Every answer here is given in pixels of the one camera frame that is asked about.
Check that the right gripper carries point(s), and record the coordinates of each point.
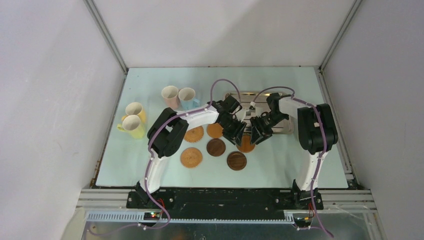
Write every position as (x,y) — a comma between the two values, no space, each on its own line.
(263,123)

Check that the dark wood coaster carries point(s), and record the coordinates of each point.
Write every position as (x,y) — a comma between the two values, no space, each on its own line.
(216,147)
(236,161)

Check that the dark wood coaster lower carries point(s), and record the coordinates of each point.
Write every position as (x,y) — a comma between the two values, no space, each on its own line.
(236,161)

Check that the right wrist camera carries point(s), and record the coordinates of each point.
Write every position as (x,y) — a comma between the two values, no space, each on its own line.
(252,106)

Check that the light wood coaster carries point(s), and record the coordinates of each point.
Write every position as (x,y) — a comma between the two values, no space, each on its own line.
(215,130)
(246,145)

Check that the pink cup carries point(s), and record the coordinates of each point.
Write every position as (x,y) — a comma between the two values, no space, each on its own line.
(170,95)

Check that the yellow-green mug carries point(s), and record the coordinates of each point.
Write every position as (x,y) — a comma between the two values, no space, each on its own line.
(132,125)

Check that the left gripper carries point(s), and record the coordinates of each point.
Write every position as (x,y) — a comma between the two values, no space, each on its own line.
(237,132)

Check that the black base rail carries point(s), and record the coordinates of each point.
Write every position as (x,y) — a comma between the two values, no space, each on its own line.
(225,203)

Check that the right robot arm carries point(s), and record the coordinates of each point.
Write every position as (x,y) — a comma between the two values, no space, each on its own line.
(316,132)

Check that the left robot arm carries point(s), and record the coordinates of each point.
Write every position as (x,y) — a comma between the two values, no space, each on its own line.
(167,133)

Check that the blue mug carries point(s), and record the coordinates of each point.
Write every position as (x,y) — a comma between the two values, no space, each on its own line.
(187,98)

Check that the dark wood coaster centre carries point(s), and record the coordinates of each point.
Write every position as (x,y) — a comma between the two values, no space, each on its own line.
(216,147)

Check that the woven coaster upper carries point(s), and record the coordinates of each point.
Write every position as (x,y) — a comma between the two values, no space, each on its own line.
(194,135)

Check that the yellow mug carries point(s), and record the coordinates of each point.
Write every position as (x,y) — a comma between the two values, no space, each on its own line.
(135,108)

